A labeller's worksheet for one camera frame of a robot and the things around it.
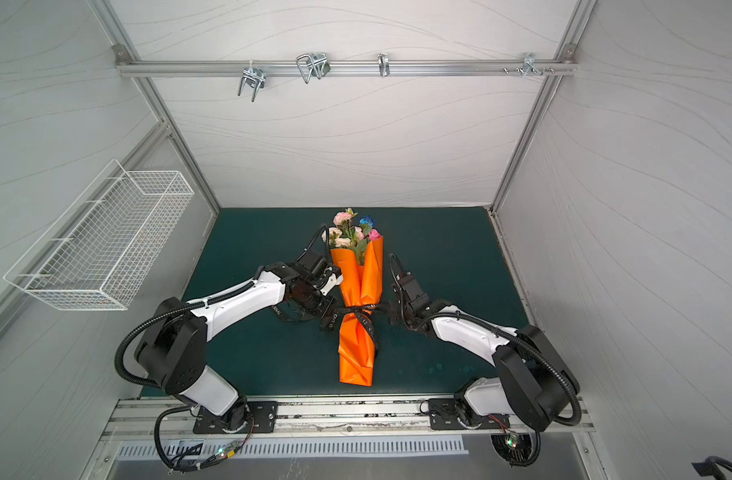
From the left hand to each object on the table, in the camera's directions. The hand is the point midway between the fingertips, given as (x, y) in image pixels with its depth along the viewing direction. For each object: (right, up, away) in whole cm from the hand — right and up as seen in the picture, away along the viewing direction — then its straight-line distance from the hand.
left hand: (335, 307), depth 86 cm
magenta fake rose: (+12, +21, +22) cm, 32 cm away
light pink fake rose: (0, +27, +22) cm, 35 cm away
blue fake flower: (+9, +27, +24) cm, 37 cm away
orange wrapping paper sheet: (+7, +7, +6) cm, 11 cm away
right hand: (+20, +1, +4) cm, 20 cm away
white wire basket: (-53, +18, -17) cm, 58 cm away
